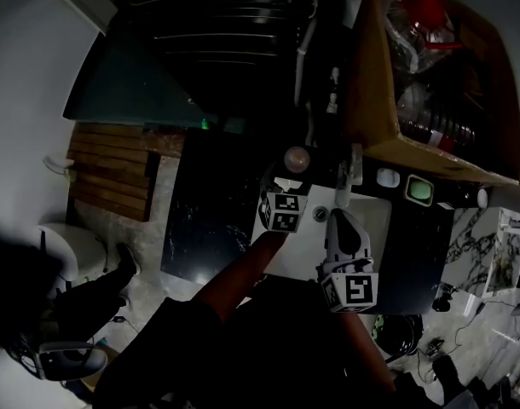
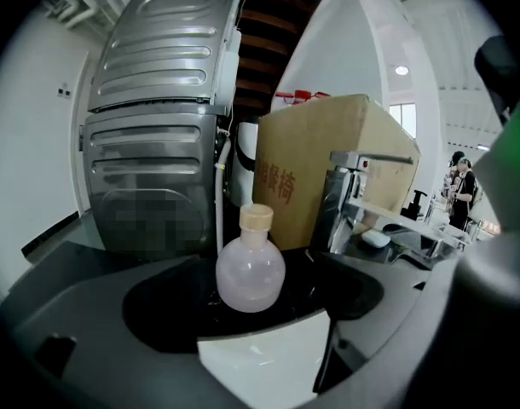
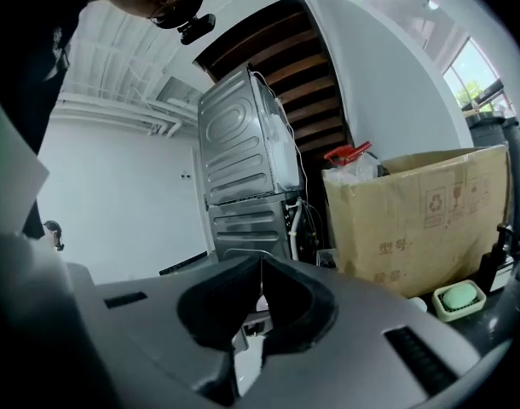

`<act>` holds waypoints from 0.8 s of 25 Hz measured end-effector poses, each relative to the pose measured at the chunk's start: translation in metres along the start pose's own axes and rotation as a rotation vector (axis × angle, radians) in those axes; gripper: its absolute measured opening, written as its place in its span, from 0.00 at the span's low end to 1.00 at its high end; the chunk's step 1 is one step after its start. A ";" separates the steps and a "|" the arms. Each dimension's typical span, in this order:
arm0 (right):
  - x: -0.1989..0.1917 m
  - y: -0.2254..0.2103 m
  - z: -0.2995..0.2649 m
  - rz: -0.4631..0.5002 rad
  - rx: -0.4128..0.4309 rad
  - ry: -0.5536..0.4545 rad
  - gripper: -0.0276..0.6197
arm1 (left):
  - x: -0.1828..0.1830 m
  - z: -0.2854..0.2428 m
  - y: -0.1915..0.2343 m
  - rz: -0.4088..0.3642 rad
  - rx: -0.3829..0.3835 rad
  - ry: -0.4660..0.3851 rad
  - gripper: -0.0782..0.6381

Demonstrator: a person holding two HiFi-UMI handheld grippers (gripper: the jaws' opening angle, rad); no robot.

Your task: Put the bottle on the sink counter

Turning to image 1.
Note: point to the person's dark clothing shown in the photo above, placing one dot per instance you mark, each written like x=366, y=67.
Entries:
x=264, y=356

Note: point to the wooden slat board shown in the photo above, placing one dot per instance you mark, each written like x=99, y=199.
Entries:
x=115, y=173

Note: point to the black countertop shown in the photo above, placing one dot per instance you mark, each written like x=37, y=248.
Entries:
x=209, y=211

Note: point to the green soap dish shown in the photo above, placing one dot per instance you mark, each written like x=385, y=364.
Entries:
x=419, y=190

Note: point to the small green bottle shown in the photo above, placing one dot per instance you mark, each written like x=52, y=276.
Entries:
x=204, y=124

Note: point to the small pinkish bottle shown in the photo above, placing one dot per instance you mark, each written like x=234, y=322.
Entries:
x=297, y=159

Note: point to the person's right forearm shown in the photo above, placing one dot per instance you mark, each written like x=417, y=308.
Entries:
x=366, y=347

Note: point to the person's left forearm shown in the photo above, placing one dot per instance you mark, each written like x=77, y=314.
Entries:
x=247, y=275

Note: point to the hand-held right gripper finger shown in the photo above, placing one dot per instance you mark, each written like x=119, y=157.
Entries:
x=358, y=241
x=334, y=239

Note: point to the white soap dish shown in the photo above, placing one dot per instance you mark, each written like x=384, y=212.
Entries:
x=388, y=178

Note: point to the white toilet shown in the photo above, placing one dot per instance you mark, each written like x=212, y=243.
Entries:
x=79, y=249

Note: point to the white sink basin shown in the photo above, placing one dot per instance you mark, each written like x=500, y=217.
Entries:
x=302, y=237

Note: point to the red plastic item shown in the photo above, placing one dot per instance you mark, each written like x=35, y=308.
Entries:
x=426, y=2

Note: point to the white wall fixture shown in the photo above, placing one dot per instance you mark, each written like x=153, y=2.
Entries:
x=57, y=166

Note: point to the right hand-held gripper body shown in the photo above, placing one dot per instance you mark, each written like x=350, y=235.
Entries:
x=354, y=290

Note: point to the brown cardboard box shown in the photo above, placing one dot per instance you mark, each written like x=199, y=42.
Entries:
x=371, y=79

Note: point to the chrome faucet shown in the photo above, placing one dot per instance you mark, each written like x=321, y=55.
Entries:
x=349, y=173

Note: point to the white marble-pattern box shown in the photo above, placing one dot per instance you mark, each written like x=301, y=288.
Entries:
x=473, y=245

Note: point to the clear plastic bag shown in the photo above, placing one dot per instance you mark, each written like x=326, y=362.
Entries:
x=402, y=45

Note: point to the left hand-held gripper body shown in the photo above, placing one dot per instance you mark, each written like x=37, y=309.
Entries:
x=281, y=211

